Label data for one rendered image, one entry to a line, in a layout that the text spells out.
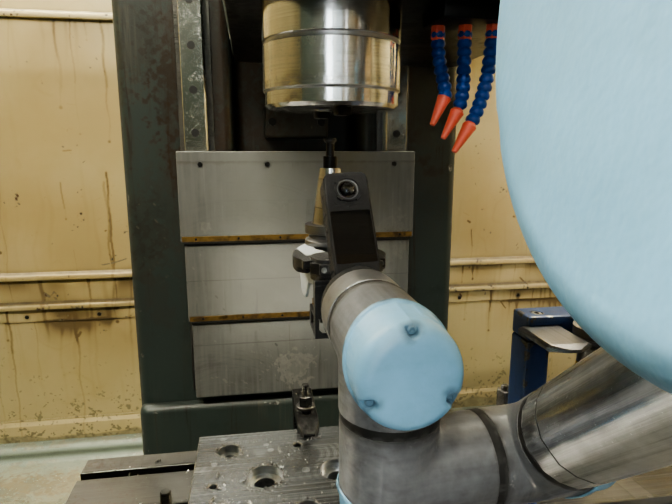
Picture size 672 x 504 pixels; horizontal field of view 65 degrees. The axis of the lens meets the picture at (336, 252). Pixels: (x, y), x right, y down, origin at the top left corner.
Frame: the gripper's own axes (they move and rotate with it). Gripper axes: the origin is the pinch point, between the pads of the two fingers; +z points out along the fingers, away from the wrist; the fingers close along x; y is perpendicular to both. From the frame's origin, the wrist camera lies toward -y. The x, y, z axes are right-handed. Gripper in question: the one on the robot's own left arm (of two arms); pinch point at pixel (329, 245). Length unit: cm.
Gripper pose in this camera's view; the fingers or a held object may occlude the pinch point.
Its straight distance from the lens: 66.6
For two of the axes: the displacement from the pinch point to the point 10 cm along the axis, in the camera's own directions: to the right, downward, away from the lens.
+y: 0.0, 9.8, 1.9
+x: 9.9, -0.3, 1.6
